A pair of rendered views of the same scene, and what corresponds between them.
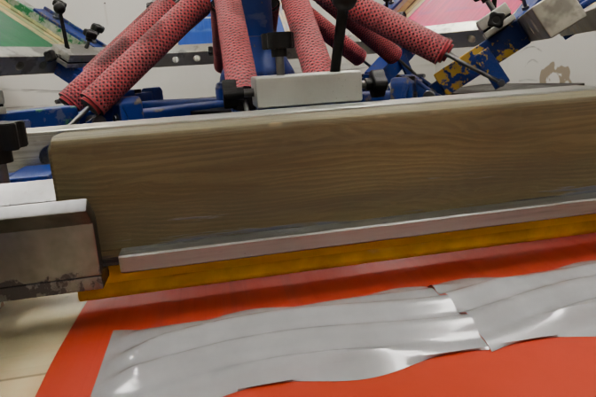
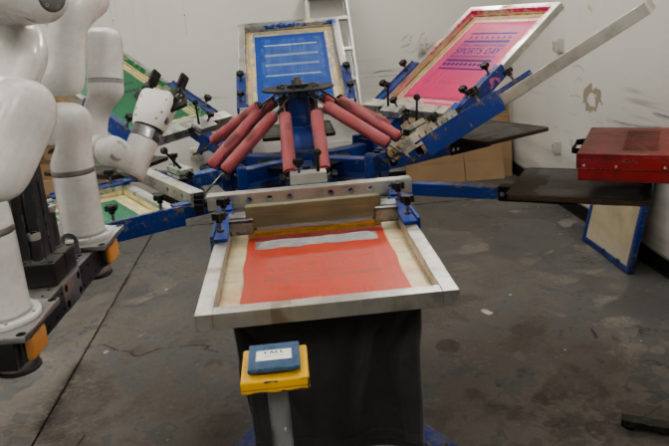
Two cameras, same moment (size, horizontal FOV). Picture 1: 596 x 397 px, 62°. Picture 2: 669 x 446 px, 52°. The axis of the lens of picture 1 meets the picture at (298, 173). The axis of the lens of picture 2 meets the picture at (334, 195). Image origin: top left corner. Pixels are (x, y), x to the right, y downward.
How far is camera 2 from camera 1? 1.76 m
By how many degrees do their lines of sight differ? 7
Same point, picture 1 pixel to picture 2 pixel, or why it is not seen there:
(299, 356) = (286, 243)
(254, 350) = (280, 243)
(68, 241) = (248, 225)
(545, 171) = (343, 213)
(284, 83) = (300, 176)
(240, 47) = (289, 148)
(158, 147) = (264, 208)
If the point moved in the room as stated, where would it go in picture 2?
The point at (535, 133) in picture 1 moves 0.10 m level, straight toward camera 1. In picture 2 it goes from (340, 205) to (323, 214)
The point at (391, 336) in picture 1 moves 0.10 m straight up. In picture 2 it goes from (302, 241) to (299, 208)
